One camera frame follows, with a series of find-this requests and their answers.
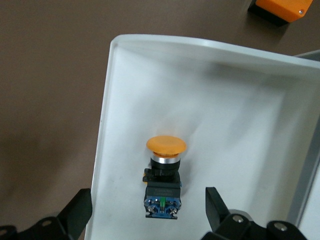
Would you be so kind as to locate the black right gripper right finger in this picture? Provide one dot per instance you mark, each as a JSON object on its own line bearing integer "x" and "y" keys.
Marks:
{"x": 217, "y": 212}

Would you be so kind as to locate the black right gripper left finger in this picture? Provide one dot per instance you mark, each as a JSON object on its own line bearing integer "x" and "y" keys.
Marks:
{"x": 75, "y": 215}

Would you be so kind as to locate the yellow mushroom push button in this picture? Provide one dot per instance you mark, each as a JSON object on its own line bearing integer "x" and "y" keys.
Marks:
{"x": 165, "y": 145}

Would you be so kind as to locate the white plastic drawer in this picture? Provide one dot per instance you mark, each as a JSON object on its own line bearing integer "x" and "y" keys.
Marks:
{"x": 212, "y": 100}

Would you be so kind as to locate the white drawer cabinet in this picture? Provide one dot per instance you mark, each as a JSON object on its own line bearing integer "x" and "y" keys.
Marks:
{"x": 307, "y": 187}

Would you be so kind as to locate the orange box with black base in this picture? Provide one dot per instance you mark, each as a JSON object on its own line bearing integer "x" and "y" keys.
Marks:
{"x": 282, "y": 10}

